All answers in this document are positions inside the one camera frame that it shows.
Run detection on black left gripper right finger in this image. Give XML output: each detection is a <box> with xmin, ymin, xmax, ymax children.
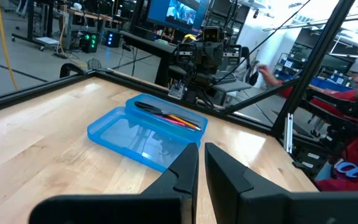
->
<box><xmin>204</xmin><ymin>142</ymin><xmax>358</xmax><ymax>224</ymax></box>

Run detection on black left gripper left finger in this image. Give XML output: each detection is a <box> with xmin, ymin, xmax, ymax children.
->
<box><xmin>28</xmin><ymin>142</ymin><xmax>200</xmax><ymax>224</ymax></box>

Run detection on orange pencil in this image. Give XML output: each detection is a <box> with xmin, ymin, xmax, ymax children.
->
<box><xmin>165</xmin><ymin>113</ymin><xmax>203</xmax><ymax>132</ymax></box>

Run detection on pink highlighter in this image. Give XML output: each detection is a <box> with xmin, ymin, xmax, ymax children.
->
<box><xmin>153</xmin><ymin>113</ymin><xmax>188</xmax><ymax>128</ymax></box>

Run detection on black-handled steel scissors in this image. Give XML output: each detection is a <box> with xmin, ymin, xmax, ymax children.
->
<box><xmin>134</xmin><ymin>100</ymin><xmax>202</xmax><ymax>125</ymax></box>

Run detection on blue plastic pencil box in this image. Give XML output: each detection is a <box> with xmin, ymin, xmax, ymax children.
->
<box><xmin>87</xmin><ymin>93</ymin><xmax>209</xmax><ymax>173</ymax></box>

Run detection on monitor with blue screen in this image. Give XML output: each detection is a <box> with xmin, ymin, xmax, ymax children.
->
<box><xmin>147</xmin><ymin>0</ymin><xmax>211</xmax><ymax>35</ymax></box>

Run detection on black desk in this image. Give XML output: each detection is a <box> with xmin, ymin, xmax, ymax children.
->
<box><xmin>119</xmin><ymin>30</ymin><xmax>180</xmax><ymax>88</ymax></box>

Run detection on computer with blue lights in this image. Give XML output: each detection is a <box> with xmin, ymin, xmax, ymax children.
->
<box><xmin>105</xmin><ymin>30</ymin><xmax>121</xmax><ymax>49</ymax></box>

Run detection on computer with green lights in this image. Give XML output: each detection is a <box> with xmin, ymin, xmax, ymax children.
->
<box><xmin>79</xmin><ymin>30</ymin><xmax>99</xmax><ymax>54</ymax></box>

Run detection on person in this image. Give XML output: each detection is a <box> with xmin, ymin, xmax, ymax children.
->
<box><xmin>258</xmin><ymin>58</ymin><xmax>358</xmax><ymax>192</ymax></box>

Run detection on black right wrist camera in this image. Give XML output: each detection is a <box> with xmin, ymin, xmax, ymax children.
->
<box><xmin>203</xmin><ymin>26</ymin><xmax>221</xmax><ymax>43</ymax></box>

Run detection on black metal table frame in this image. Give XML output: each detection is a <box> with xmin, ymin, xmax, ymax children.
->
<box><xmin>0</xmin><ymin>0</ymin><xmax>358</xmax><ymax>156</ymax></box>

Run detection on yellow cable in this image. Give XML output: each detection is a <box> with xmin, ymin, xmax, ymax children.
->
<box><xmin>0</xmin><ymin>0</ymin><xmax>19</xmax><ymax>91</ymax></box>

